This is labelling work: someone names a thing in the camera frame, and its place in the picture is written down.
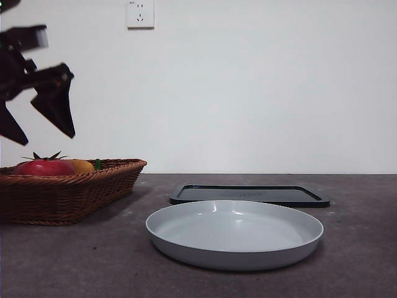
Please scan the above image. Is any red tomato with green stem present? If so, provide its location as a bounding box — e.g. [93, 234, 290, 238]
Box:
[14, 151, 76, 176]

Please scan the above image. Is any brown wicker basket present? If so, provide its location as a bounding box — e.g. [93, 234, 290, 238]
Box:
[0, 158, 148, 227]

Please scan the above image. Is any black rectangular tray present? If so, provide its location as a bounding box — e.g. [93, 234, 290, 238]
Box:
[169, 184, 331, 209]

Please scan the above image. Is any grey round plate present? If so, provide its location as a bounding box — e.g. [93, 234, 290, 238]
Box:
[145, 199, 325, 273]

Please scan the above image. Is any left wrist grey camera box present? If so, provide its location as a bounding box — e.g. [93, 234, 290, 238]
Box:
[32, 25, 50, 50]

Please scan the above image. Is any white wall power socket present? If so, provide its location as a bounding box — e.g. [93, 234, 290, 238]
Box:
[127, 0, 155, 30]

